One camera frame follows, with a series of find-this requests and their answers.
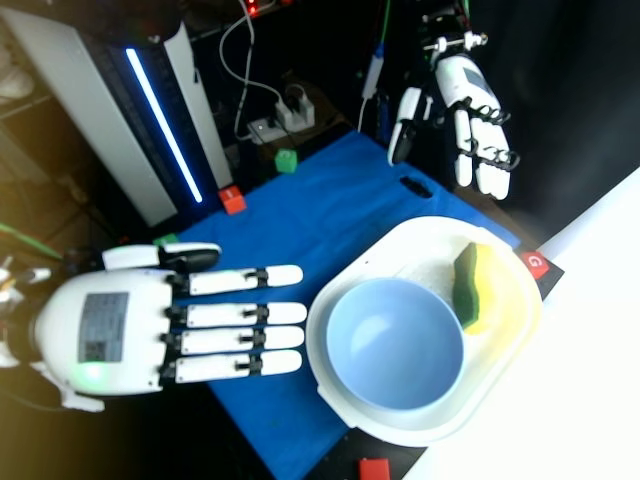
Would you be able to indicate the white column blue light strip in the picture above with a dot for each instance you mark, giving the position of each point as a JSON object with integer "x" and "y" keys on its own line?
{"x": 100, "y": 125}

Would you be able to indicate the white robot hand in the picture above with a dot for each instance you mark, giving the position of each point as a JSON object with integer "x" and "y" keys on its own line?
{"x": 115, "y": 370}
{"x": 452, "y": 85}

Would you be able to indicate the white perforated basin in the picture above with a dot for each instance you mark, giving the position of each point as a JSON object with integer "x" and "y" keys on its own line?
{"x": 500, "y": 350}

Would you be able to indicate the white hanging adapter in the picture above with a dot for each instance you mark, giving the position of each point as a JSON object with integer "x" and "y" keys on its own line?
{"x": 372, "y": 75}

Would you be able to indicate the yellow green sponge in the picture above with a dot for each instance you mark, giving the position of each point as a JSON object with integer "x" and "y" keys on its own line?
{"x": 487, "y": 290}

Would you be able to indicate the green toy block letter Y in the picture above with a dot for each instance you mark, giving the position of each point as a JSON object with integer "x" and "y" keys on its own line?
{"x": 166, "y": 240}

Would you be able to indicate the blue cloth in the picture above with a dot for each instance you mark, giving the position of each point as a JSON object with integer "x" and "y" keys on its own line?
{"x": 325, "y": 200}

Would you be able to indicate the red toy block letter I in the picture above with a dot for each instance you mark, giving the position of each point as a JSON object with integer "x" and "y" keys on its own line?
{"x": 232, "y": 200}

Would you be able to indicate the circuit board red lights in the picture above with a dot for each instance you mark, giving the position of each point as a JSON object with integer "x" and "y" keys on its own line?
{"x": 253, "y": 7}

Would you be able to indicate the light blue bowl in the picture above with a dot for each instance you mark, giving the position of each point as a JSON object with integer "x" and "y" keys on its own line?
{"x": 395, "y": 345}

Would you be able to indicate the green toy block letter C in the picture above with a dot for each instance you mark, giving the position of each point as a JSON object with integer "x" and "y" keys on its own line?
{"x": 286, "y": 161}

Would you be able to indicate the red toy block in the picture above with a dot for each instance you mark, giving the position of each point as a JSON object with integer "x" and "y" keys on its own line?
{"x": 374, "y": 470}

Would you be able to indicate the white power strip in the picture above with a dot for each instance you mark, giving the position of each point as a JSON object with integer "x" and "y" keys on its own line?
{"x": 265, "y": 131}

